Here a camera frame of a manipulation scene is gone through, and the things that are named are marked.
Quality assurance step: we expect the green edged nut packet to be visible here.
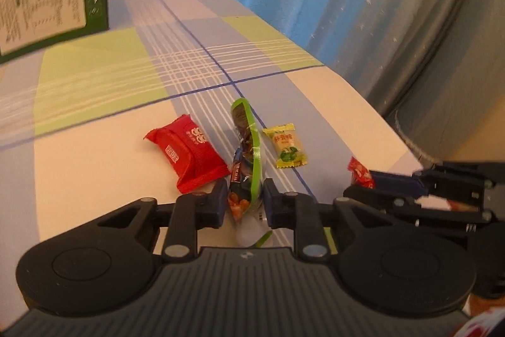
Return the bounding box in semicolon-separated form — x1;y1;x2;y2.
227;98;272;248

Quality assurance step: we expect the yellow green candy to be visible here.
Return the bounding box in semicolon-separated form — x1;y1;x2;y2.
263;123;308;168

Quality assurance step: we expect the grey curtain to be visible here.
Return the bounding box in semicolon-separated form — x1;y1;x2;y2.
300;0;504;162

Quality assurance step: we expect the red snack packet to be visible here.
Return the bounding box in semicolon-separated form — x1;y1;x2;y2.
144;115;229;194

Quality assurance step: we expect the green white carton box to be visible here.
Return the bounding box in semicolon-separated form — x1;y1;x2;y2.
1;0;110;63

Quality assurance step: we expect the plaid tablecloth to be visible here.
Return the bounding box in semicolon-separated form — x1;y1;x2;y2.
1;0;419;326

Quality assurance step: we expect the red white candy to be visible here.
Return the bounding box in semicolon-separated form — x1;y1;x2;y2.
348;157;376;189

